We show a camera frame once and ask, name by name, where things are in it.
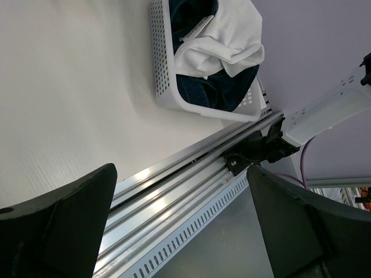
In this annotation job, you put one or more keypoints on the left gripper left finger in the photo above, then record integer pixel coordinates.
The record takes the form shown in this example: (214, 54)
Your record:
(59, 233)

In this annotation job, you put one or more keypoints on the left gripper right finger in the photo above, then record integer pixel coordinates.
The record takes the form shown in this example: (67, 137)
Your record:
(306, 234)

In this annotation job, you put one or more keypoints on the dark blue denim skirt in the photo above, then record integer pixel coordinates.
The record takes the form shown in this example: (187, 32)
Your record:
(218, 91)

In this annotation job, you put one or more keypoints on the white shirt garment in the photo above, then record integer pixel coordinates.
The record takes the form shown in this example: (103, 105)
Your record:
(229, 40)

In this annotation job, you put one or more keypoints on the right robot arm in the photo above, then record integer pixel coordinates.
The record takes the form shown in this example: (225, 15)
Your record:
(287, 135)

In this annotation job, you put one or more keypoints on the white plastic basket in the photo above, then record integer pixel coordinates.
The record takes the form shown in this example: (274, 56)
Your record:
(167, 94)

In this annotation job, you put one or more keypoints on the aluminium mounting rail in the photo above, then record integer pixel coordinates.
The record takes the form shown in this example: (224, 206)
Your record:
(143, 203)

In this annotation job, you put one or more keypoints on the white slotted cable duct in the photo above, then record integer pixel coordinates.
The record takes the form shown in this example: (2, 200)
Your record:
(185, 227)

